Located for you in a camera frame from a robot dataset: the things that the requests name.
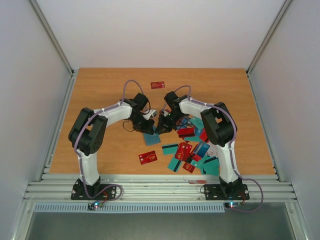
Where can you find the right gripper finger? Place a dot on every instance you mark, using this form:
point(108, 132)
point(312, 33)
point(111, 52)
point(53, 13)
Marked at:
point(165, 129)
point(159, 127)

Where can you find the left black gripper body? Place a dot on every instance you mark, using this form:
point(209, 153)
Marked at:
point(144, 125)

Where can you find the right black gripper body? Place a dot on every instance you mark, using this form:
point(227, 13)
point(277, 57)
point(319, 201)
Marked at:
point(164, 122)

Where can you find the teal card holder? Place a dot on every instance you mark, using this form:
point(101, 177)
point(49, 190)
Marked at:
point(151, 139)

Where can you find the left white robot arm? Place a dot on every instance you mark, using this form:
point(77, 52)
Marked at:
point(87, 135)

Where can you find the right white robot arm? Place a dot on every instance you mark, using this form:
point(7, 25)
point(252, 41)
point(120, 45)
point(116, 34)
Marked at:
point(219, 127)

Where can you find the teal card left stripe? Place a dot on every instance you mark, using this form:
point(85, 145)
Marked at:
point(170, 149)

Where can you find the red VIP card under pile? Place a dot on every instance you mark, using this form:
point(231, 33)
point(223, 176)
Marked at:
point(183, 151)

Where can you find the teal card upper pile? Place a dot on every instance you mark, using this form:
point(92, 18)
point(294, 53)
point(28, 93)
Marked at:
point(197, 122)

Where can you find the teal card black stripe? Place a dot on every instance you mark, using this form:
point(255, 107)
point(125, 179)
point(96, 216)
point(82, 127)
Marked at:
point(174, 164)

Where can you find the lone red VIP card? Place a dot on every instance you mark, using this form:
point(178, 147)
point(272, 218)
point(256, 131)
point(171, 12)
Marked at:
point(157, 85)

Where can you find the blue white card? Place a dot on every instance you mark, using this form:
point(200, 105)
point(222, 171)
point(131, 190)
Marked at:
point(201, 149)

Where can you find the red card bottom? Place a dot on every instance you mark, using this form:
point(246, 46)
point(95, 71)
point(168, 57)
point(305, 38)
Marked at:
point(188, 167)

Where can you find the teal card bottom right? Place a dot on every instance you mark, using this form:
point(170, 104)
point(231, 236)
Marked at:
point(210, 166)

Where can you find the left small circuit board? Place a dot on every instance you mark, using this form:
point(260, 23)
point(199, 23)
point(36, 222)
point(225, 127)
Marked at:
point(95, 205)

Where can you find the small circuit board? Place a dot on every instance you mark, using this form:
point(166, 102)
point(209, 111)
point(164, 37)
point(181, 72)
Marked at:
point(232, 205)
point(95, 205)

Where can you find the right small circuit board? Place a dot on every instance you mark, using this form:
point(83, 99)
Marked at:
point(232, 205)

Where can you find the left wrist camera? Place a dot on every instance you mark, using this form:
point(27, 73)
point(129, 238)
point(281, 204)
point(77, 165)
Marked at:
point(151, 113)

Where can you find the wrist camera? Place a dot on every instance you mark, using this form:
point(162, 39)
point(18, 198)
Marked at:
point(151, 113)
point(164, 112)

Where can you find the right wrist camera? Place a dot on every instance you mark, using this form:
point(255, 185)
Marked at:
point(164, 112)

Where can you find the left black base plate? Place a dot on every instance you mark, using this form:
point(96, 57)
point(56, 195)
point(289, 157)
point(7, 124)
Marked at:
point(97, 191)

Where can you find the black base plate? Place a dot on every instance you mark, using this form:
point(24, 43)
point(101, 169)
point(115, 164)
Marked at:
point(215, 192)
point(97, 191)

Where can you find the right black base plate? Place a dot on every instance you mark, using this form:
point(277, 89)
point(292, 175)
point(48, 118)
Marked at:
point(215, 192)

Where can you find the aluminium rail platform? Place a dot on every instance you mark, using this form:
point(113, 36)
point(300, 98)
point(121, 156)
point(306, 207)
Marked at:
point(159, 188)

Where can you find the left aluminium frame post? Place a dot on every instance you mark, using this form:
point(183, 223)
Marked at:
point(48, 30)

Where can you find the aluminium frame post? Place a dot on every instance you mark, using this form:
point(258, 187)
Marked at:
point(48, 30)
point(269, 34)

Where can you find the blue slotted cable duct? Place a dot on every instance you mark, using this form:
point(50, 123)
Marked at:
point(129, 208)

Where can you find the right aluminium frame post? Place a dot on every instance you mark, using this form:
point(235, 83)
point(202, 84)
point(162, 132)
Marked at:
point(269, 34)

